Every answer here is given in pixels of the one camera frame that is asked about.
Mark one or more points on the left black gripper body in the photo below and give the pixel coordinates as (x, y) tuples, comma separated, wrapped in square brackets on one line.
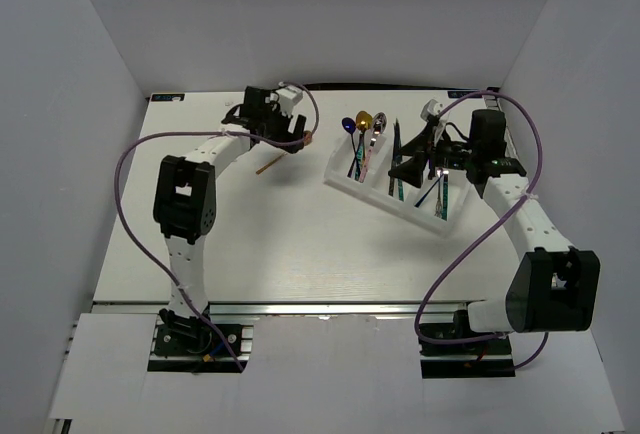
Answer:
[(276, 124)]

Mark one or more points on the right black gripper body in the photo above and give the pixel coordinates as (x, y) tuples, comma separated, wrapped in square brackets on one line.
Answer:
[(452, 155)]

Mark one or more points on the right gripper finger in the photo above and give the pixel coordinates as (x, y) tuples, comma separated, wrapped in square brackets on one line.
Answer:
[(424, 141), (411, 171)]

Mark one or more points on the blue metallic fork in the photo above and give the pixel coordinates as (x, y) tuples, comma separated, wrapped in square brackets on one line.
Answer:
[(423, 196)]

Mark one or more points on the silver knife dark patterned handle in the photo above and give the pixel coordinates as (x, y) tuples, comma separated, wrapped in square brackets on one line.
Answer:
[(392, 179)]

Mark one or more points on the silver fork green patterned handle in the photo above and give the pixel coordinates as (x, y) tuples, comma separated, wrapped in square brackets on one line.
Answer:
[(445, 184)]

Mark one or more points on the long gold spoon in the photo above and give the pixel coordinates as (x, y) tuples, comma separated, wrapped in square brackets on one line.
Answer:
[(307, 139)]

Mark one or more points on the silver spoon pink handle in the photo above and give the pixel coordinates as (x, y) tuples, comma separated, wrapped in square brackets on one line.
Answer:
[(379, 125)]

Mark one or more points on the ornate gold spoon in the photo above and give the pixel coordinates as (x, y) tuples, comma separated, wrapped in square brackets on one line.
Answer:
[(361, 116)]

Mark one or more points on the dark blue purple spoon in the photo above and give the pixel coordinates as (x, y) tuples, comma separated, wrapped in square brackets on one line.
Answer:
[(349, 125)]

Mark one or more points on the silver knife green patterned handle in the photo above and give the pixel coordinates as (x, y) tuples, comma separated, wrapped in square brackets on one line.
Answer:
[(397, 158)]

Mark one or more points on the silver spoon green patterned handle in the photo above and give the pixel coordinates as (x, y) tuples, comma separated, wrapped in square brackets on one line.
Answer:
[(354, 171)]

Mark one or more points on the gold bowl purple handle spoon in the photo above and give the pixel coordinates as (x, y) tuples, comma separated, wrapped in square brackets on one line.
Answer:
[(365, 128)]

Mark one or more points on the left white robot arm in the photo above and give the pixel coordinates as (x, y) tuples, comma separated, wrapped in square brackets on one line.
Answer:
[(185, 199)]

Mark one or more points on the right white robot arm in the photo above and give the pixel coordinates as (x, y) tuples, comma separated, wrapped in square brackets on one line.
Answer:
[(554, 288)]

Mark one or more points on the white three-compartment tray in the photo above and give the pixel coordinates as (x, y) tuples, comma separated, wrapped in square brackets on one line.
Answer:
[(374, 189)]

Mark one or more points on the blue label sticker right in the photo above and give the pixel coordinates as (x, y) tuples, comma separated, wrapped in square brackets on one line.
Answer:
[(457, 94)]

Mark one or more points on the blue label sticker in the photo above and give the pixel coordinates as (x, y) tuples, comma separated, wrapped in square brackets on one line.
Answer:
[(167, 97), (457, 94)]

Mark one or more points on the blue label sticker left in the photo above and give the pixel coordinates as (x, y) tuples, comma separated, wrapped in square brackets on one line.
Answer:
[(167, 97)]

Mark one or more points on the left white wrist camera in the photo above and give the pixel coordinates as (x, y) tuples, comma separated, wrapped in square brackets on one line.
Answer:
[(287, 96)]

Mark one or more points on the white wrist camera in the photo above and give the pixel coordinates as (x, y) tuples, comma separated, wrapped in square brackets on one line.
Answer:
[(287, 96), (432, 111)]

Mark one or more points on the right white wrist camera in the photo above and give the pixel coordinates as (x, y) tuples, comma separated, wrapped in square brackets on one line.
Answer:
[(432, 111)]

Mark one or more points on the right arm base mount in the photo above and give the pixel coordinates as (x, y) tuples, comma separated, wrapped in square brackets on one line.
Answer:
[(486, 359)]

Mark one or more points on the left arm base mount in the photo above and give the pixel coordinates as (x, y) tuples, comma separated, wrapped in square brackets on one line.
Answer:
[(187, 345)]

